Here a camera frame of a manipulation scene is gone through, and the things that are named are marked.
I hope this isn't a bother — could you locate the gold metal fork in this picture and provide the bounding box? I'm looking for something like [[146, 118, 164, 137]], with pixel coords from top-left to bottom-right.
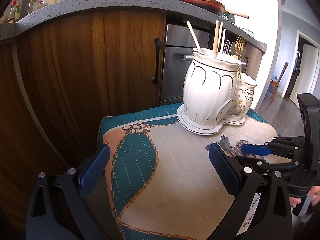
[[234, 35, 245, 79]]

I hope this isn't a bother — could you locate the person right hand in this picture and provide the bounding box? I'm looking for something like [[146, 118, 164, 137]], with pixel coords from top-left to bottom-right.
[[289, 186, 320, 208]]

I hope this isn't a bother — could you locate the white floral ceramic utensil holder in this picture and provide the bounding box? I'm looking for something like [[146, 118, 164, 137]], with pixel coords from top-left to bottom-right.
[[177, 48, 257, 135]]

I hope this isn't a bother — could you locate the wooden cabinet door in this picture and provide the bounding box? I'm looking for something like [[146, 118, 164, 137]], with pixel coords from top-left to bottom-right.
[[1, 8, 167, 174]]

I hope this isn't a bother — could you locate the silver metal spoon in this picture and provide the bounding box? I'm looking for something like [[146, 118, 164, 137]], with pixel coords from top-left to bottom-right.
[[223, 39, 234, 55]]

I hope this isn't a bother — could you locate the quilted horse print mat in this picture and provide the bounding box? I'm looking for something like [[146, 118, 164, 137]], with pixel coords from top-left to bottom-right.
[[98, 104, 278, 239]]

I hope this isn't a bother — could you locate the green kettle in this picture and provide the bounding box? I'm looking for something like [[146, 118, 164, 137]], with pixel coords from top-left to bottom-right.
[[222, 11, 235, 23]]

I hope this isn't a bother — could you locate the black cabinet handle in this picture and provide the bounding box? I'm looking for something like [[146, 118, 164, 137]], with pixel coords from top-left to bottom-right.
[[151, 38, 161, 85]]

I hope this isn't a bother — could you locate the stainless steel oven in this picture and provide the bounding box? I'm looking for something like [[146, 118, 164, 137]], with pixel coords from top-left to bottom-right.
[[160, 24, 196, 105]]

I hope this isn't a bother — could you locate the red frying pan wooden handle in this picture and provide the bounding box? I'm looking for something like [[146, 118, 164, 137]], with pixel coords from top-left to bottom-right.
[[180, 0, 249, 18]]

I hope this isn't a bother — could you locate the grey speckled countertop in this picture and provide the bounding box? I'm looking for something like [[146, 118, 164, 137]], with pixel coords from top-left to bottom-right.
[[1, 0, 266, 53]]

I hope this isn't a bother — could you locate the red cap sauce bottle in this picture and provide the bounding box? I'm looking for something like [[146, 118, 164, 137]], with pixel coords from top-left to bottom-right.
[[7, 0, 16, 23]]

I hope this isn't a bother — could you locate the wooden chair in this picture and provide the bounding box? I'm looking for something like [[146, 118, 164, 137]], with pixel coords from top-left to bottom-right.
[[270, 62, 289, 104]]

